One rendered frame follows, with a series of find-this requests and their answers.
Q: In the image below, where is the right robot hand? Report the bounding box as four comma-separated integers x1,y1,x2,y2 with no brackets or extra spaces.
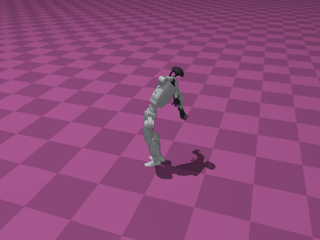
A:
178,107,188,120

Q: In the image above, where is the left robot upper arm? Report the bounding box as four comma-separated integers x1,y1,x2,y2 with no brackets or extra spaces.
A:
158,75,177,86

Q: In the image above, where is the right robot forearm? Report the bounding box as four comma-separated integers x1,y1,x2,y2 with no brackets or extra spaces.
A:
177,101,184,110

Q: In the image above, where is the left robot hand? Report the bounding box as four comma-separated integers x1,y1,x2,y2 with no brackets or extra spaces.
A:
172,95,181,107

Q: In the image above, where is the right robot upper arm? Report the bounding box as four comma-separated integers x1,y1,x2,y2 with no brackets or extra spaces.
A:
178,87,184,102

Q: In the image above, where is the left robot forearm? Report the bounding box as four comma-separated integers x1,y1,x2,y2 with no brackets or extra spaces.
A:
174,79,179,99

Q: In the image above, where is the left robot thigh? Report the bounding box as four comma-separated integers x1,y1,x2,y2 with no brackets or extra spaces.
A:
143,117,158,147

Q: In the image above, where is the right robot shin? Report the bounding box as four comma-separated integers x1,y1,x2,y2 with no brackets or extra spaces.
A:
155,132,161,158

